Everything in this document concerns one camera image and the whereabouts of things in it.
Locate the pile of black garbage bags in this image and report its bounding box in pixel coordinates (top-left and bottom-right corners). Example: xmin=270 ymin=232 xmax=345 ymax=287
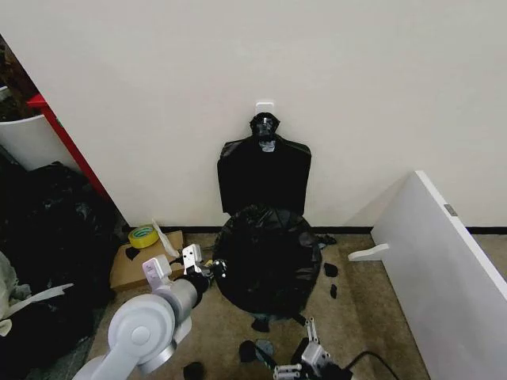
xmin=0 ymin=159 xmax=124 ymax=373

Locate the brown cardboard box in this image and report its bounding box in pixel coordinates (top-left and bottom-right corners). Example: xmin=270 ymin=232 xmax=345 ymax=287
xmin=109 ymin=230 xmax=185 ymax=293

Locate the white round bin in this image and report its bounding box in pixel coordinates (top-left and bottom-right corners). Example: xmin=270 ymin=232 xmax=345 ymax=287
xmin=0 ymin=84 xmax=80 ymax=173

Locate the yellow tape roll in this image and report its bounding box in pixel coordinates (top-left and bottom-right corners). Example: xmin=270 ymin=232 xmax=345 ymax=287
xmin=127 ymin=223 xmax=160 ymax=250

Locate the white plastic sheet scrap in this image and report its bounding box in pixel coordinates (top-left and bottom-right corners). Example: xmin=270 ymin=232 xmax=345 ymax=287
xmin=151 ymin=217 xmax=179 ymax=258

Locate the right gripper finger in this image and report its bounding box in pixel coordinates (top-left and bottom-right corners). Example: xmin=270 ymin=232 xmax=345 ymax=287
xmin=273 ymin=363 xmax=304 ymax=380
xmin=303 ymin=315 xmax=321 ymax=346

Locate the grey crumpled cloth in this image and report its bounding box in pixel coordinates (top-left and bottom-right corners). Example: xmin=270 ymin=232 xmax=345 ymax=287
xmin=0 ymin=250 xmax=32 ymax=337

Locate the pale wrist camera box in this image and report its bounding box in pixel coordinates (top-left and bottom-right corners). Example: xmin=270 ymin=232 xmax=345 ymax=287
xmin=181 ymin=243 xmax=202 ymax=275
xmin=299 ymin=340 xmax=332 ymax=366

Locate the blue grey plastic scrap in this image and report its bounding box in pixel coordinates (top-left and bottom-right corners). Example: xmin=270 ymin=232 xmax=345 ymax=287
xmin=254 ymin=336 xmax=276 ymax=362

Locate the white board foot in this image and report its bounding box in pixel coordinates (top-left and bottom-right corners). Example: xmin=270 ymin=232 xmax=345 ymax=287
xmin=347 ymin=242 xmax=391 ymax=263

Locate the white board panel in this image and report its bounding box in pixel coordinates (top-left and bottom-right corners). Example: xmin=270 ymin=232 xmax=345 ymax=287
xmin=369 ymin=169 xmax=507 ymax=380

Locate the red shelf edge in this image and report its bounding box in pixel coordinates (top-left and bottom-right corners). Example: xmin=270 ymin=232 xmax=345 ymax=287
xmin=26 ymin=93 xmax=132 ymax=227

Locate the white curved strip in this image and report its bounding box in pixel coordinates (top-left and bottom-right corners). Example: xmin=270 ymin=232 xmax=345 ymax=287
xmin=5 ymin=282 xmax=75 ymax=318

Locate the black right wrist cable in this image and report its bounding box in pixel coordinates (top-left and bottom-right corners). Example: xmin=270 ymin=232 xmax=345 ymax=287
xmin=345 ymin=349 xmax=402 ymax=380

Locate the hanging stack of black bags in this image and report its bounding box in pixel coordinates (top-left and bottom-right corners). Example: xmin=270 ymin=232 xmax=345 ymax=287
xmin=215 ymin=112 xmax=314 ymax=217

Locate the black garbage bag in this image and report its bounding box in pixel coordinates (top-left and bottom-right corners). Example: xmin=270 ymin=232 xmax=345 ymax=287
xmin=212 ymin=203 xmax=323 ymax=318

